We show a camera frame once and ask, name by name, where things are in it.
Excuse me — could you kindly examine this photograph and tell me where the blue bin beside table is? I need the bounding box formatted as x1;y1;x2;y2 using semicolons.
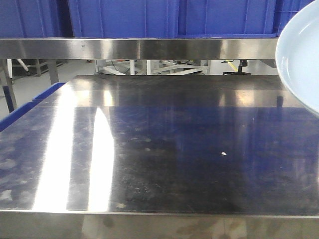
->
0;82;65;131

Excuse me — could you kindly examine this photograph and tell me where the white background frame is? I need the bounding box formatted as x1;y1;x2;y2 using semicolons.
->
95;60;212;75

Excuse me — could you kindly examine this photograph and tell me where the light blue plate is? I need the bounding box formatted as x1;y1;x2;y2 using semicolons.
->
275;0;319;116

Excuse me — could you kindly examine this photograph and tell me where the left blue plastic bin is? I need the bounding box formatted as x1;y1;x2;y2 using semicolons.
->
0;0;73;38

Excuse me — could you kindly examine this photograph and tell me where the far right blue crate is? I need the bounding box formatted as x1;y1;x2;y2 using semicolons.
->
273;0;313;36

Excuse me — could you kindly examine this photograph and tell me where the left steel shelf leg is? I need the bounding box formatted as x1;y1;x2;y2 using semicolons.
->
0;59;17;113

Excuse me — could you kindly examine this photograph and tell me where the black background stand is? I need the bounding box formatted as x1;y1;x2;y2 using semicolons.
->
222;60;251;75

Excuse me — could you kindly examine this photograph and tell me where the middle blue plastic bin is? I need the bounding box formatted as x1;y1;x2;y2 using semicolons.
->
68;0;179;39

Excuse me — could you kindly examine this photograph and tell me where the blue plastic bin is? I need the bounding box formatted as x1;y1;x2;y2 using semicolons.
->
176;0;276;38
0;0;73;38
68;0;179;39

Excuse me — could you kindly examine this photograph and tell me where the right centre blue plastic bin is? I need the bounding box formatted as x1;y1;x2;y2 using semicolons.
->
176;0;276;38

